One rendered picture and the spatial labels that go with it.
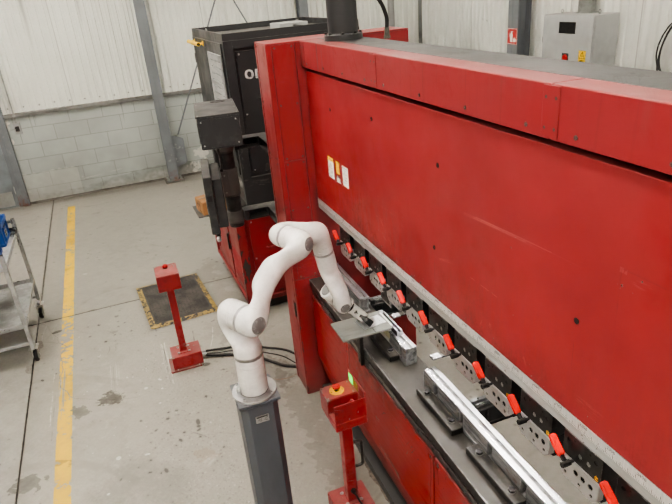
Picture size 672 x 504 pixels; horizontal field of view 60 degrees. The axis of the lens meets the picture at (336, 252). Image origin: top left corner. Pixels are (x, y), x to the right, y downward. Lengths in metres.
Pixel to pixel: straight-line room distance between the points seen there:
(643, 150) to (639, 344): 0.45
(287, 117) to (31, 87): 6.31
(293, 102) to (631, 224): 2.28
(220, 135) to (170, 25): 5.91
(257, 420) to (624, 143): 1.82
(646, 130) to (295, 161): 2.38
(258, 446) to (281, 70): 1.93
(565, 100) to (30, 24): 8.26
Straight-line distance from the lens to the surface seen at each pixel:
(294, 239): 2.39
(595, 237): 1.55
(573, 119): 1.51
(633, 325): 1.53
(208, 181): 3.50
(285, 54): 3.33
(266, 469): 2.78
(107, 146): 9.41
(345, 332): 2.90
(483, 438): 2.39
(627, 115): 1.40
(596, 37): 7.11
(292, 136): 3.40
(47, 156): 9.45
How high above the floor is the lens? 2.56
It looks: 25 degrees down
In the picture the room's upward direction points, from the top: 5 degrees counter-clockwise
